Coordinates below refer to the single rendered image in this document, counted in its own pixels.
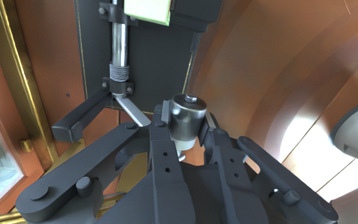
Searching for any brass window latch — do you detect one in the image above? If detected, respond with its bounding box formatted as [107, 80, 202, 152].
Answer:
[18, 138, 35, 154]

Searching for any grey round dish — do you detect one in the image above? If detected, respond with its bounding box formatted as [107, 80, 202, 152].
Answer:
[329, 105, 358, 160]

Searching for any silver vertical shaft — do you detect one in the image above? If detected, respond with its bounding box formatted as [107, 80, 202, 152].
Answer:
[111, 0, 129, 68]

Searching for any dark grey bar bracket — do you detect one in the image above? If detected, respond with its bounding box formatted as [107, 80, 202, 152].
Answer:
[51, 89, 113, 143]

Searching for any dark grey shaft clamp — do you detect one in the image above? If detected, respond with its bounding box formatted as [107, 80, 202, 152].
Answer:
[101, 76, 135, 98]
[98, 1, 139, 28]

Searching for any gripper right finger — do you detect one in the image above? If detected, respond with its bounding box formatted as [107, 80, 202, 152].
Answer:
[198, 111, 340, 224]

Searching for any steel cylindrical knob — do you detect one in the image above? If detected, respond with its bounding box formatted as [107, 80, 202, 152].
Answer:
[169, 93, 208, 162]

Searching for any grey coil spring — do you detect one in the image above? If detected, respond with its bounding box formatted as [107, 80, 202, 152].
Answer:
[109, 63, 130, 82]

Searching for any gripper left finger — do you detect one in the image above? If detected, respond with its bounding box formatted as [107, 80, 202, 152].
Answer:
[15, 99, 196, 224]

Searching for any silver lever bar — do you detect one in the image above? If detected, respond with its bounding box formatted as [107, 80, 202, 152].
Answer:
[113, 93, 152, 127]

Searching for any glass window pane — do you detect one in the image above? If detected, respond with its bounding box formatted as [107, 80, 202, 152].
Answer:
[0, 131, 25, 199]

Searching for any dark grey box housing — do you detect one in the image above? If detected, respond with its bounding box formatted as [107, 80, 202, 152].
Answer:
[168, 0, 224, 33]

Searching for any dark grey press body plate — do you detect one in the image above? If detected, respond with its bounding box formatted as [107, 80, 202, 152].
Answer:
[74, 0, 202, 115]

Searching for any pale green ticket block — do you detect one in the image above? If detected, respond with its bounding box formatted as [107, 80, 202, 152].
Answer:
[123, 0, 172, 27]

